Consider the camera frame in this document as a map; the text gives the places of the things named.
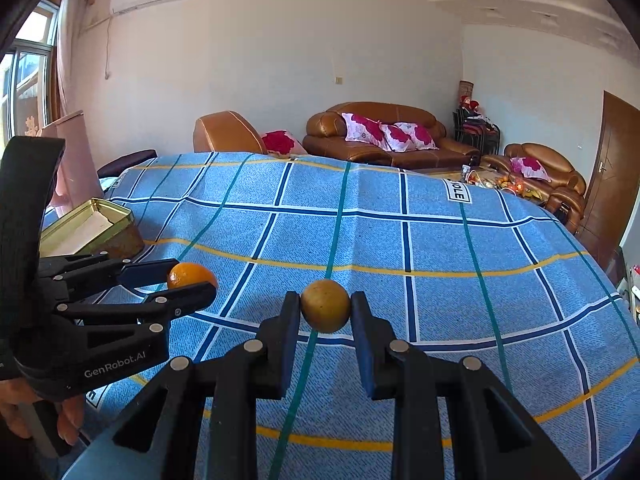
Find coffee table with snacks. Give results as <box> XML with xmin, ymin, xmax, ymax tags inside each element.
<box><xmin>461</xmin><ymin>165</ymin><xmax>547</xmax><ymax>206</ymax></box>

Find person's left hand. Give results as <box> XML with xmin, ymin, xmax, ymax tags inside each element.
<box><xmin>0</xmin><ymin>378</ymin><xmax>85</xmax><ymax>445</ymax></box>

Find brown leather three-seat sofa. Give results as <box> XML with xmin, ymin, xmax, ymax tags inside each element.
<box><xmin>303</xmin><ymin>102</ymin><xmax>480</xmax><ymax>170</ymax></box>

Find brown wooden door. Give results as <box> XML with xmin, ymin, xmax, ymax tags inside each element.
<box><xmin>576</xmin><ymin>92</ymin><xmax>639</xmax><ymax>269</ymax></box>

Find window with metal frame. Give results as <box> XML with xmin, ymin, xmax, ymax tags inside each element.
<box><xmin>0</xmin><ymin>0</ymin><xmax>58</xmax><ymax>150</ymax></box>

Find beige lace curtain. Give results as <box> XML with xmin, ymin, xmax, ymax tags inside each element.
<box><xmin>55</xmin><ymin>0</ymin><xmax>96</xmax><ymax>116</ymax></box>

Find floral pillow left on sofa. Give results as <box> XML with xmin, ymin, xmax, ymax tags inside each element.
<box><xmin>341</xmin><ymin>113</ymin><xmax>390</xmax><ymax>152</ymax></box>

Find brown leather armchair left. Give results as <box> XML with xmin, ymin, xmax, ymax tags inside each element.
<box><xmin>193</xmin><ymin>110</ymin><xmax>267</xmax><ymax>154</ymax></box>

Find red pillow on left armchair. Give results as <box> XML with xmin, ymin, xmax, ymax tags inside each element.
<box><xmin>262</xmin><ymin>130</ymin><xmax>308</xmax><ymax>156</ymax></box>

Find small orange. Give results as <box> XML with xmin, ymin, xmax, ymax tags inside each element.
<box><xmin>166</xmin><ymin>262</ymin><xmax>218</xmax><ymax>289</ymax></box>

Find stacked dark chairs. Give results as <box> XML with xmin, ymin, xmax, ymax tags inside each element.
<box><xmin>452</xmin><ymin>80</ymin><xmax>501</xmax><ymax>155</ymax></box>

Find floral pillow right on sofa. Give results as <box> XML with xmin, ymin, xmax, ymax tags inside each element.
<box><xmin>381</xmin><ymin>122</ymin><xmax>438</xmax><ymax>153</ymax></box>

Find floral pillow on armchair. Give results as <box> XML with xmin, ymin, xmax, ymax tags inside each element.
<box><xmin>510</xmin><ymin>156</ymin><xmax>551</xmax><ymax>182</ymax></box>

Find pink electric kettle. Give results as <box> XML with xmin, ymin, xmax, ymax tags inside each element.
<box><xmin>42</xmin><ymin>110</ymin><xmax>103</xmax><ymax>217</ymax></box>

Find brown leather armchair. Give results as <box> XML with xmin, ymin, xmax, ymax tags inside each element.
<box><xmin>193</xmin><ymin>110</ymin><xmax>267</xmax><ymax>154</ymax></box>
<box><xmin>480</xmin><ymin>143</ymin><xmax>587</xmax><ymax>234</ymax></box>

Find floral pillow on sofa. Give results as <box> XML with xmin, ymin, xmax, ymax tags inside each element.
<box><xmin>381</xmin><ymin>122</ymin><xmax>438</xmax><ymax>153</ymax></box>
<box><xmin>341</xmin><ymin>113</ymin><xmax>390</xmax><ymax>152</ymax></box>

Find small yellow-green fruit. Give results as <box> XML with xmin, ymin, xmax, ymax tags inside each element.
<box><xmin>300</xmin><ymin>278</ymin><xmax>352</xmax><ymax>334</ymax></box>

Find brown leather armchair right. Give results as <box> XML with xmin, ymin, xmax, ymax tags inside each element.
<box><xmin>480</xmin><ymin>143</ymin><xmax>587</xmax><ymax>234</ymax></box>

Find gold rectangular tin tray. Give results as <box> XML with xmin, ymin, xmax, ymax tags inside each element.
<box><xmin>40</xmin><ymin>198</ymin><xmax>144</xmax><ymax>258</ymax></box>

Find blue plaid tablecloth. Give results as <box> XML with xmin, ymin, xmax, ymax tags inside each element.
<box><xmin>105</xmin><ymin>153</ymin><xmax>639</xmax><ymax>479</ymax></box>

